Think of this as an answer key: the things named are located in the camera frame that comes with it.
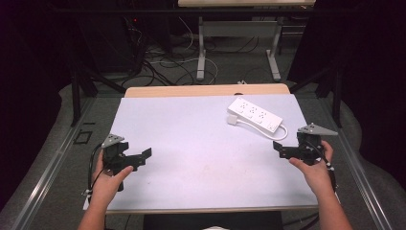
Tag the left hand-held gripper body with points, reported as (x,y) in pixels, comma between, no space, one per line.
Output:
(113,155)

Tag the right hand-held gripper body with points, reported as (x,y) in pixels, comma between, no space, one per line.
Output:
(308,148)

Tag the person's right hand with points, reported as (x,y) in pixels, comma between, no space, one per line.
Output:
(314,177)

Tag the person's left hand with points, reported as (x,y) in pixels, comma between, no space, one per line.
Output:
(107,185)

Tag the white power strip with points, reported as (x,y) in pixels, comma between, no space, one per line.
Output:
(255,114)

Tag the white table mat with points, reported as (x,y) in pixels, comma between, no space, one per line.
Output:
(198,159)

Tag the white power plug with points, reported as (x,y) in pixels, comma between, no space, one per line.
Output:
(232,120)

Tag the black metal stand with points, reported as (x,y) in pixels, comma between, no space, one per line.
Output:
(76,96)
(335,92)

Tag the white desk with metal legs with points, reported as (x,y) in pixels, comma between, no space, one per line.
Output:
(239,28)

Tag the aluminium floor rail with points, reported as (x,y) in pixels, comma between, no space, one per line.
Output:
(44,179)
(360,182)

